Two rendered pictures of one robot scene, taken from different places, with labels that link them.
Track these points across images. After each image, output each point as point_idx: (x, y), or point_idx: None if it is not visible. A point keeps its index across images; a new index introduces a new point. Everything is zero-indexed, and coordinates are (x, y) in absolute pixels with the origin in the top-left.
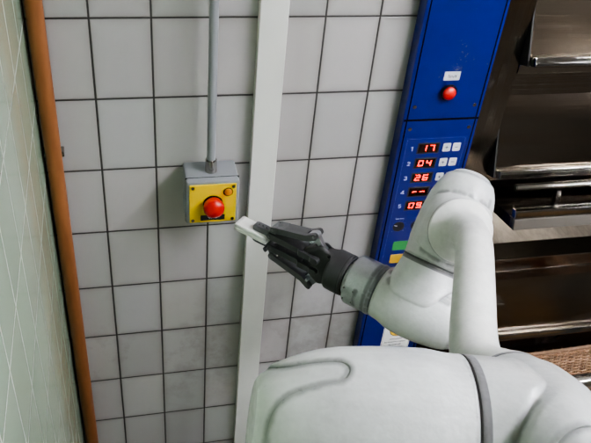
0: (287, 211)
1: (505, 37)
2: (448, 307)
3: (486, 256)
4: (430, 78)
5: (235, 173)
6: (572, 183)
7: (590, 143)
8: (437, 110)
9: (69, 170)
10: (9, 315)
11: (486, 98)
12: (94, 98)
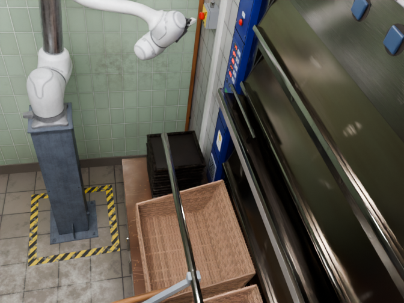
0: (222, 47)
1: (261, 12)
2: (141, 39)
3: (124, 2)
4: (240, 11)
5: (211, 11)
6: (238, 102)
7: (267, 106)
8: (239, 29)
9: None
10: None
11: (254, 42)
12: None
